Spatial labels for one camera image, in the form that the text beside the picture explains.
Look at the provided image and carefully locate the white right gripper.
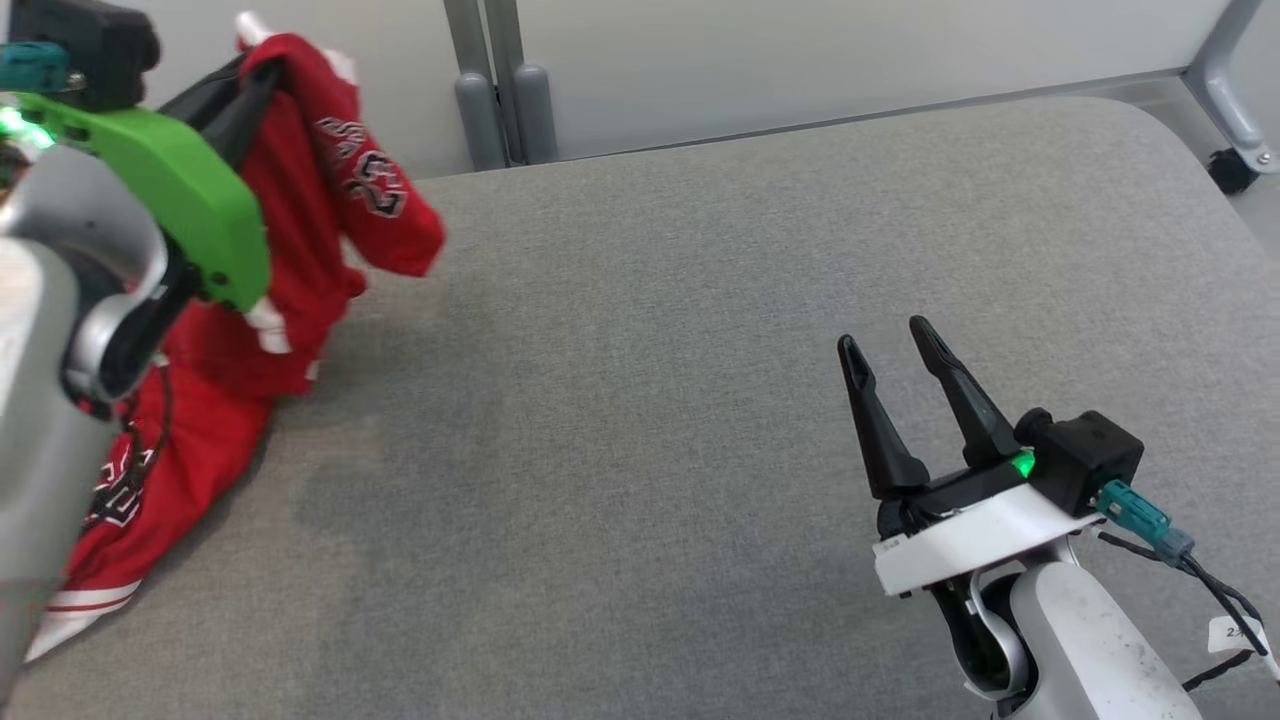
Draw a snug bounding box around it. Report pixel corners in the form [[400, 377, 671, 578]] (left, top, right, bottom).
[[838, 316, 1106, 601]]

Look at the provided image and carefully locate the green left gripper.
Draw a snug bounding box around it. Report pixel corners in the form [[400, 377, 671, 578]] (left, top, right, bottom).
[[0, 55, 286, 313]]

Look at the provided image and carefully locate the red Bulls 23 jersey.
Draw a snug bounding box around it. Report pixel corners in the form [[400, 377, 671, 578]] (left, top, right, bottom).
[[25, 12, 446, 661]]

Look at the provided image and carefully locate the black caster wheel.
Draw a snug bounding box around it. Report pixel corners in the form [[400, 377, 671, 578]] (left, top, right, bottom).
[[1207, 148, 1261, 196]]

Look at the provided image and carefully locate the white cable label tag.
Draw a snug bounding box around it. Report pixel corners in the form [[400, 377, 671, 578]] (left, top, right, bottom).
[[1208, 615, 1273, 658]]

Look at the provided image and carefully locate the grey metal frame leg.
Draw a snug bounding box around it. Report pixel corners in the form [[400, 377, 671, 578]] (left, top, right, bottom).
[[1185, 0, 1280, 176]]

